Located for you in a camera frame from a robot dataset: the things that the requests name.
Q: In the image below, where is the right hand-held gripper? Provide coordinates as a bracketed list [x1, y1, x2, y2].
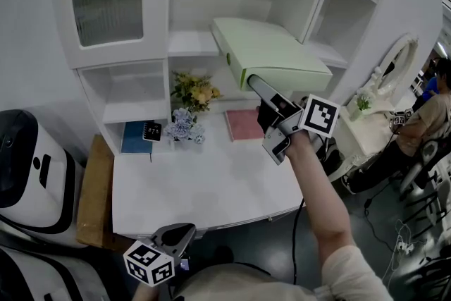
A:
[247, 73, 341, 167]

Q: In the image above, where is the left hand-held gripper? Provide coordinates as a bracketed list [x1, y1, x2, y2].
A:
[123, 223, 197, 288]

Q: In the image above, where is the light green folder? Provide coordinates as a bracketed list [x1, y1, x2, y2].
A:
[210, 16, 333, 93]

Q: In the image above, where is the white shelf cabinet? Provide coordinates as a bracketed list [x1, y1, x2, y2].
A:
[49, 0, 397, 154]

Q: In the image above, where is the person's right forearm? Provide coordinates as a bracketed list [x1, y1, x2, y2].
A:
[287, 135, 357, 264]

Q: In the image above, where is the person's left forearm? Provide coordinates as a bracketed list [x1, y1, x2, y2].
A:
[132, 283, 159, 301]

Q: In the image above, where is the white desk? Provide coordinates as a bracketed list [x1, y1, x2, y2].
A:
[111, 105, 306, 238]

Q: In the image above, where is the person's right hand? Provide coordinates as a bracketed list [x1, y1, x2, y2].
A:
[256, 104, 283, 135]

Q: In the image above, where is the pink notebook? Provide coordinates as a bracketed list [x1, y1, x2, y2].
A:
[224, 109, 266, 143]

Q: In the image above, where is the yellow flower bouquet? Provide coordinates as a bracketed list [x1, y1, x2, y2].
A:
[171, 70, 223, 113]

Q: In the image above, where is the blue flower bouquet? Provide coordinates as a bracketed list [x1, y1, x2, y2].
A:
[163, 107, 206, 145]

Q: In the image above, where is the brown cardboard box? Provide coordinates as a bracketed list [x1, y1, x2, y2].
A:
[76, 133, 123, 252]

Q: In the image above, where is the small potted plant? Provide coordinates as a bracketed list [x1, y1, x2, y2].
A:
[355, 87, 373, 121]

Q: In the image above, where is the black spiral notepad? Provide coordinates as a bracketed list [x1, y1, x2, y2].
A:
[142, 122, 163, 142]

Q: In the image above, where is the blue notebook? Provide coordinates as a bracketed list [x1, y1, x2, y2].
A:
[121, 120, 155, 155]

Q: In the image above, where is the white vanity table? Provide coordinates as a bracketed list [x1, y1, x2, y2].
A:
[329, 109, 416, 184]

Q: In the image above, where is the oval vanity mirror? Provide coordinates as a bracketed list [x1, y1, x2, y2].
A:
[371, 33, 420, 93]

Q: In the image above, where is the white black robot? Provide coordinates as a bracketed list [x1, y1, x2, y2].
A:
[0, 109, 85, 248]
[0, 242, 110, 301]

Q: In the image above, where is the black office chair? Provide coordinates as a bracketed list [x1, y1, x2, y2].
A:
[400, 139, 451, 202]

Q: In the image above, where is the white power strip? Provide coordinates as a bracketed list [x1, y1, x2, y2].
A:
[396, 239, 415, 255]

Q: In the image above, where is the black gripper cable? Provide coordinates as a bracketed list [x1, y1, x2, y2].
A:
[292, 199, 306, 285]

